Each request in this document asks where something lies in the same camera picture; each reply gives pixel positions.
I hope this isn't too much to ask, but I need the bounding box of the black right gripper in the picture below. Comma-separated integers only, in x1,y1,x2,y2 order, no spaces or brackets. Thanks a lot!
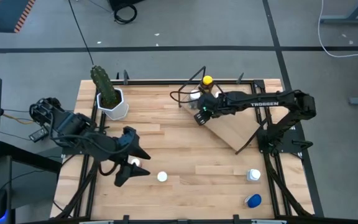
193,91,229,126

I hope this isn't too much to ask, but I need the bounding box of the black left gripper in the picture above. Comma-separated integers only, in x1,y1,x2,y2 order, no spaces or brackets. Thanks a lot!
107,126,151,187

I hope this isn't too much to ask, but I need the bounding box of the green label bottle white cap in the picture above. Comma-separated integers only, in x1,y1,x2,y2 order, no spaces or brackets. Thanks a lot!
187,89,202,110

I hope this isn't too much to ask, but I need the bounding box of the brown bottle yellow cap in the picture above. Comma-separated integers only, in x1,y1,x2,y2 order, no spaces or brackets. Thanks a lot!
200,75,215,94

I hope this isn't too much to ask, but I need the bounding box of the white bottle blue label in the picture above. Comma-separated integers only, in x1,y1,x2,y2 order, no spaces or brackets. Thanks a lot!
246,168,262,182

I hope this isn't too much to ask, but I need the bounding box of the blue lid jar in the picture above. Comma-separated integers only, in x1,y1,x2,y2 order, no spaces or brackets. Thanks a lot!
244,193,263,209

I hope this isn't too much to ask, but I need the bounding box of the white plant pot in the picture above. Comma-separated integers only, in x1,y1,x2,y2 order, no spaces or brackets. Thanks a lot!
96,87,130,121

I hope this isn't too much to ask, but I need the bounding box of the green cactus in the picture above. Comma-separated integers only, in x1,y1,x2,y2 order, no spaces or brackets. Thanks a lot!
89,65,119,109

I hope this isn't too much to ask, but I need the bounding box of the black power adapter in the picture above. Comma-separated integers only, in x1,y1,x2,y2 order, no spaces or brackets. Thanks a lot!
29,126,48,143

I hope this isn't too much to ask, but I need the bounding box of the black box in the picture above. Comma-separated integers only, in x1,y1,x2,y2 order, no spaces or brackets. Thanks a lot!
109,0,144,11

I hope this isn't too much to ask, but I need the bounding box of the long grey steel table foot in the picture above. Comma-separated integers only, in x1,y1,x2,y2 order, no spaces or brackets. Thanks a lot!
319,0,358,25

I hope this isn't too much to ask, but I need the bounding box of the dark mat orange striped border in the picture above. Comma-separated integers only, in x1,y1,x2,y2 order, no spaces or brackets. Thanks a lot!
0,0,37,34

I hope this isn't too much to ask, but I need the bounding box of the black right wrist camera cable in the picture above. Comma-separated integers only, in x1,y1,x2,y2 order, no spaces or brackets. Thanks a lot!
169,89,204,105

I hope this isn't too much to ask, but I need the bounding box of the wooden shelf with black frame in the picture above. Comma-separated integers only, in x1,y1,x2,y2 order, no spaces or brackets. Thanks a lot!
178,65,262,156

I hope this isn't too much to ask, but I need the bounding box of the black coiled cable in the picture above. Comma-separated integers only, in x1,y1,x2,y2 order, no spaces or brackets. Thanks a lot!
113,3,138,25

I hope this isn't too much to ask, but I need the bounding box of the black hanging cable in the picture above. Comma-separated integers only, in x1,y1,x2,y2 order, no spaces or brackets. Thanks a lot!
68,0,94,67

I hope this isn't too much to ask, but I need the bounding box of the white floor cable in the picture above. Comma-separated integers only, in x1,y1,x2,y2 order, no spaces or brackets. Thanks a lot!
317,0,358,58

